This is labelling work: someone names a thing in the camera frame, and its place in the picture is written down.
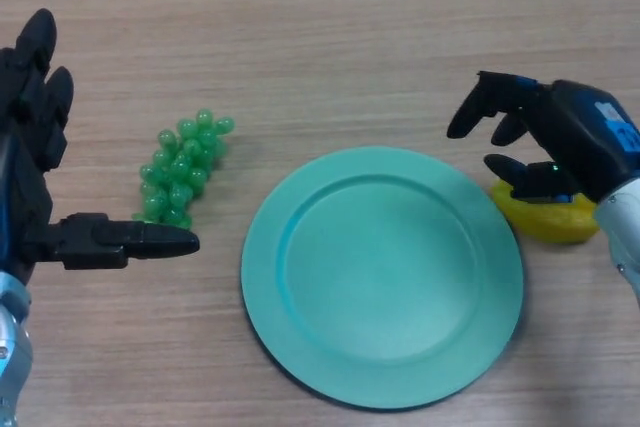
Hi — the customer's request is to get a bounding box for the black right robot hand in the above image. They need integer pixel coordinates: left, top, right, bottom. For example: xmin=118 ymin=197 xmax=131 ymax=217
xmin=446 ymin=70 xmax=640 ymax=206

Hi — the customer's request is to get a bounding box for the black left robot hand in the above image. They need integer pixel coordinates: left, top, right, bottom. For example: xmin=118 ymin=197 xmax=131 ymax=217
xmin=0 ymin=8 xmax=201 ymax=283

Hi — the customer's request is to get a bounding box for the yellow starfruit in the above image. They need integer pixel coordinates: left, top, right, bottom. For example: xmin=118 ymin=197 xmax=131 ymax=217
xmin=488 ymin=177 xmax=601 ymax=246

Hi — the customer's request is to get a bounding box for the teal round plate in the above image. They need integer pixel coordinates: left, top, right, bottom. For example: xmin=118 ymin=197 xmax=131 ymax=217
xmin=240 ymin=145 xmax=525 ymax=411

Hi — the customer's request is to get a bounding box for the green grape bunch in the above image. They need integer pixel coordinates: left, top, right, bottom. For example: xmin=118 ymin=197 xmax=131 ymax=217
xmin=131 ymin=107 xmax=236 ymax=231

